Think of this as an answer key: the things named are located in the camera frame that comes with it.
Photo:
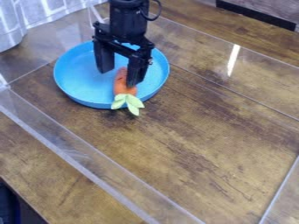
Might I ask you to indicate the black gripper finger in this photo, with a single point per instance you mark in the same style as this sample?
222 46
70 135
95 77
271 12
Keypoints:
136 68
104 57

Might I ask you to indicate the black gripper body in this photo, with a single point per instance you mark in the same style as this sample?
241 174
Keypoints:
124 33

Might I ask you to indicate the orange toy carrot green leaves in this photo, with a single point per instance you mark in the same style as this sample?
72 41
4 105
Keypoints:
126 94

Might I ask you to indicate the blue round plastic tray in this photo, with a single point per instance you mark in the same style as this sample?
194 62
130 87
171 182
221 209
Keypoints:
90 87

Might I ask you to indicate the white grey checked curtain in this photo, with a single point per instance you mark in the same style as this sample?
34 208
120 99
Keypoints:
20 15

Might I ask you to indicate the dark wooden furniture edge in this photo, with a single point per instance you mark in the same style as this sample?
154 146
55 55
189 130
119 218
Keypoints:
279 22

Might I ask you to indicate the clear acrylic enclosure wall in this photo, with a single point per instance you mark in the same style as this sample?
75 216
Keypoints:
210 154

